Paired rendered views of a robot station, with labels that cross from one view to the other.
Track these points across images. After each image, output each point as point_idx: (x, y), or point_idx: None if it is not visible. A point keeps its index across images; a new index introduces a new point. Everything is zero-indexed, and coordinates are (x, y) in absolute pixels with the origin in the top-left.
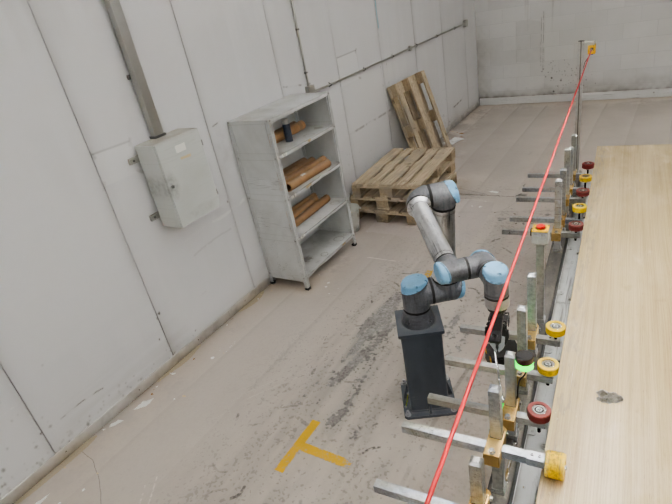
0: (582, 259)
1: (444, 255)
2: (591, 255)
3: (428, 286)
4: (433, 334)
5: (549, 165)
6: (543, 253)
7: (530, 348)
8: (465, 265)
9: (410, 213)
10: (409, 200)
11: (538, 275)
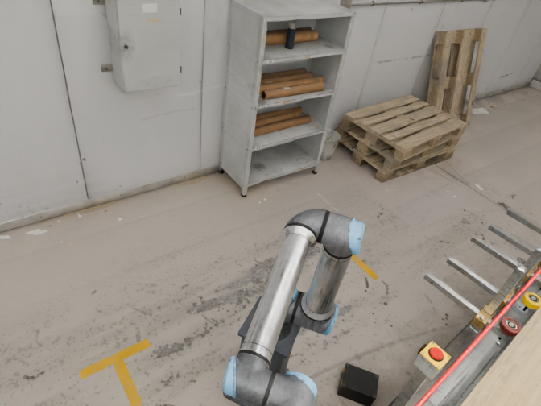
0: (481, 390)
1: (250, 354)
2: (496, 391)
3: (291, 305)
4: (274, 352)
5: (460, 360)
6: (422, 381)
7: None
8: (262, 393)
9: (284, 238)
10: (289, 224)
11: (404, 394)
